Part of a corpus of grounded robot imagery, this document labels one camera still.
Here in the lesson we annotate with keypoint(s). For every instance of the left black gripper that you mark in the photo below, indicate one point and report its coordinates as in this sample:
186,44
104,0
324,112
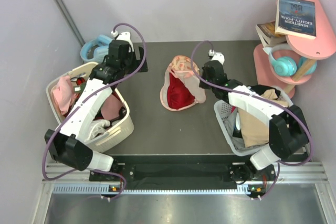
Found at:
136,63

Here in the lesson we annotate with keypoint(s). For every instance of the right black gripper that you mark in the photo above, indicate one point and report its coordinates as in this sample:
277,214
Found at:
203,85

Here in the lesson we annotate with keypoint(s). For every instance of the floral mesh laundry bag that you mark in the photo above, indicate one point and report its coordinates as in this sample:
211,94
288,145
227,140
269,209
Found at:
182,68

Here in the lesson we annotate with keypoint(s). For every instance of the red lace bra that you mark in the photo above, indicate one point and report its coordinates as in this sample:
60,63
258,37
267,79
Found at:
178,95

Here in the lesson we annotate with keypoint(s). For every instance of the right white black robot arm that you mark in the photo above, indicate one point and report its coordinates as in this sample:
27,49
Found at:
288,131

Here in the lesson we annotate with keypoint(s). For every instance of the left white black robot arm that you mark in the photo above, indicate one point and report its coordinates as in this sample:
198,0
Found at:
66,144

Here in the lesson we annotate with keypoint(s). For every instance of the cream laundry basket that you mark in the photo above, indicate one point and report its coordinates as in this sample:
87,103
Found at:
113,135

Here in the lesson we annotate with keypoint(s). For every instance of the white perforated plastic basket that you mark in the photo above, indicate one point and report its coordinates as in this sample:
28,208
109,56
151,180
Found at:
223,110

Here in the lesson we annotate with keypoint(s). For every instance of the blue headphones on table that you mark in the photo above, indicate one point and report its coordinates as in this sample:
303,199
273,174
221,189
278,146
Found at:
95,50

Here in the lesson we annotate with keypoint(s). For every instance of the black garment in basket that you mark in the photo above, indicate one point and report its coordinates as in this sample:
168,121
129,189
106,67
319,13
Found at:
260,90

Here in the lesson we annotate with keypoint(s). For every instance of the stacked paperback books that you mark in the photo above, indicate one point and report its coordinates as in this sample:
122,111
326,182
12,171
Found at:
267,35

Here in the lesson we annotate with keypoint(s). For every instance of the beige folded garment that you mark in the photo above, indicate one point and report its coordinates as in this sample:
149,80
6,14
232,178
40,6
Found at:
253,131

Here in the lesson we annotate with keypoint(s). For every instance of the pink tiered shelf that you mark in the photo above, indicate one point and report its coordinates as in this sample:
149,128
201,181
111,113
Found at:
321,48

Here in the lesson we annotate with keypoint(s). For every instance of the teal headphones on shelf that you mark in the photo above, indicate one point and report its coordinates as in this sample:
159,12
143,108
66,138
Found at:
283,66

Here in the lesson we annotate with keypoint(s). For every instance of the white garment in basket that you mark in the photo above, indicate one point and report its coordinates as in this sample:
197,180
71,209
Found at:
97,128

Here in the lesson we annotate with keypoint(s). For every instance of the grey garment in basket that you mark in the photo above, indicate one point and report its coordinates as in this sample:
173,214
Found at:
235,134

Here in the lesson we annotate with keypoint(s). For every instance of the pink garment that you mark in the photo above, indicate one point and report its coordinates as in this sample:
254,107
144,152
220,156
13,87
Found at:
64,95

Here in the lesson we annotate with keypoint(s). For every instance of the Nineteen Eighty-Four book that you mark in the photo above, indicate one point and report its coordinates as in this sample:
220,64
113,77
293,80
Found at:
296,18

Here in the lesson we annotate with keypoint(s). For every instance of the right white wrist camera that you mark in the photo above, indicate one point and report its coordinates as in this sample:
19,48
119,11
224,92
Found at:
217,56

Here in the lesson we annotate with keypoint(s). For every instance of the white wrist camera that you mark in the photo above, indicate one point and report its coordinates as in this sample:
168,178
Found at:
217,56
125,36

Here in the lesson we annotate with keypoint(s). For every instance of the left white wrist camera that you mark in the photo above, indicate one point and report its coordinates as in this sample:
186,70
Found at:
125,36

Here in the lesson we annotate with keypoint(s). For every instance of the aluminium rail frame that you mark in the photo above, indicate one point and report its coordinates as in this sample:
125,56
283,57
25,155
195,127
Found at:
188,189

